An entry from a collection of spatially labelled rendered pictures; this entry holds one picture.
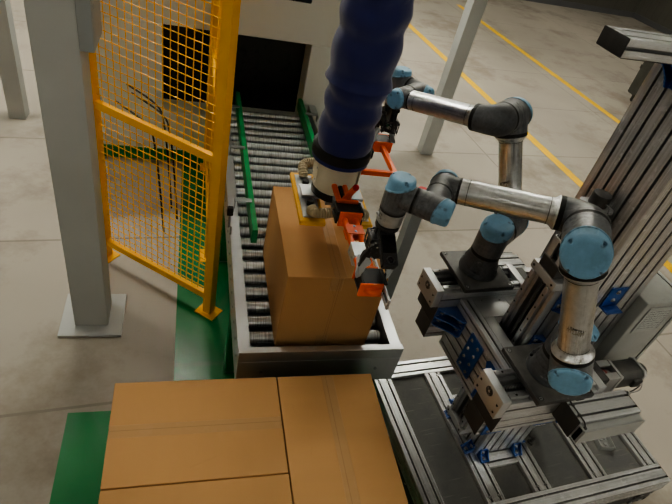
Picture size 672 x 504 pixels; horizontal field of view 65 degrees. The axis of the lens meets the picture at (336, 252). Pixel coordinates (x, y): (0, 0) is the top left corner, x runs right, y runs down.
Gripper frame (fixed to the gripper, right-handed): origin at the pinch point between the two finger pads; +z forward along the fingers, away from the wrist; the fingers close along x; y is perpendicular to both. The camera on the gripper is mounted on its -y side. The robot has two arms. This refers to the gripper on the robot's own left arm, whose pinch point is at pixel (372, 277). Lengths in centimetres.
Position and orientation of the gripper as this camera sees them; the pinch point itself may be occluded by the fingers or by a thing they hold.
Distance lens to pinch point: 161.3
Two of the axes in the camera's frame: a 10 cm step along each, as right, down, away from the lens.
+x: -9.7, -0.6, -2.5
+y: -1.5, -6.6, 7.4
